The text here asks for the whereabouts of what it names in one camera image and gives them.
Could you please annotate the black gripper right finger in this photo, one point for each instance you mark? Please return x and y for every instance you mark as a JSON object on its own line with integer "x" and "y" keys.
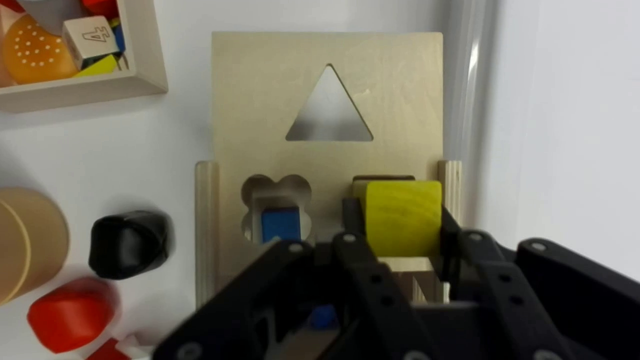
{"x": 533, "y": 300}

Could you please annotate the blue block inside sorter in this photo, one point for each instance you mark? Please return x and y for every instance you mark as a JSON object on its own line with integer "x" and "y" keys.
{"x": 281, "y": 225}

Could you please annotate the open wooden toy tray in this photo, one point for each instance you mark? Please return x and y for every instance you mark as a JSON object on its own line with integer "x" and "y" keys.
{"x": 101, "y": 82}

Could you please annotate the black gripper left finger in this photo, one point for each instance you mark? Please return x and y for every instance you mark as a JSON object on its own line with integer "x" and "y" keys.
{"x": 281, "y": 312}

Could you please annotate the black cup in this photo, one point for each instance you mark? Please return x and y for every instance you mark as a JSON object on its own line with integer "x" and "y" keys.
{"x": 126, "y": 243}

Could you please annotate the tan plastic bottle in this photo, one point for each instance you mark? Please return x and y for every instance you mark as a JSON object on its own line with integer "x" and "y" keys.
{"x": 33, "y": 241}

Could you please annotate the printed natural wooden cube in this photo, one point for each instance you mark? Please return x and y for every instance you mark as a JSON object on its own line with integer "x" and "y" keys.
{"x": 91, "y": 37}

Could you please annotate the red cup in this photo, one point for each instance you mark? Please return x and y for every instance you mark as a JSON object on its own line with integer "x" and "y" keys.
{"x": 71, "y": 316}

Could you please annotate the white lidded plastic bin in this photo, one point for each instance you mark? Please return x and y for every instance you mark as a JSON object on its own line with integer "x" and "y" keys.
{"x": 567, "y": 132}

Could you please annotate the yellow wooden cube block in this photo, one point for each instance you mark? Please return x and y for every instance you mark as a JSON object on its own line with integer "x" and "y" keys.
{"x": 402, "y": 216}

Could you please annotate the wooden shape sorter box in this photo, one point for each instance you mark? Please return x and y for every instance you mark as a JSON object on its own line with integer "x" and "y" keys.
{"x": 267, "y": 101}

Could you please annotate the orange dotted dome toy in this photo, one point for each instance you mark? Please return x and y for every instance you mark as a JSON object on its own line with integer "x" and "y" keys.
{"x": 36, "y": 52}

